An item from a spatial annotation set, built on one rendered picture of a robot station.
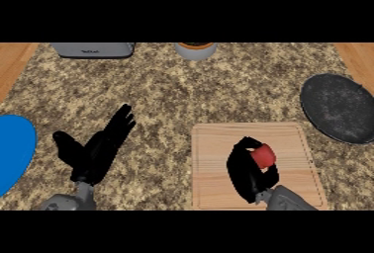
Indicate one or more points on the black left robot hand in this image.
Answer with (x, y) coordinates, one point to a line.
(97, 150)

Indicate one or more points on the grey pot with orange rim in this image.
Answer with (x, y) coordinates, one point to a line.
(195, 51)

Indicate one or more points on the black pan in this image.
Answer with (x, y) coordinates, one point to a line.
(338, 108)

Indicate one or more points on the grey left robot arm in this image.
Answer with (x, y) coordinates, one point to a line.
(72, 199)

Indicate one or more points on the blue plate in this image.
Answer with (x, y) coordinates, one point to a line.
(15, 148)

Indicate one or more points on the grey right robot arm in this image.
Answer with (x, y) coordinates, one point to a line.
(287, 201)

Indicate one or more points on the wooden cutting board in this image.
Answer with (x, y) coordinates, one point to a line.
(297, 145)

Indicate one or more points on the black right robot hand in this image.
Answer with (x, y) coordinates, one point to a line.
(242, 173)

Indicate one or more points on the grey toaster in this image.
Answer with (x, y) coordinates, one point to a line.
(91, 49)

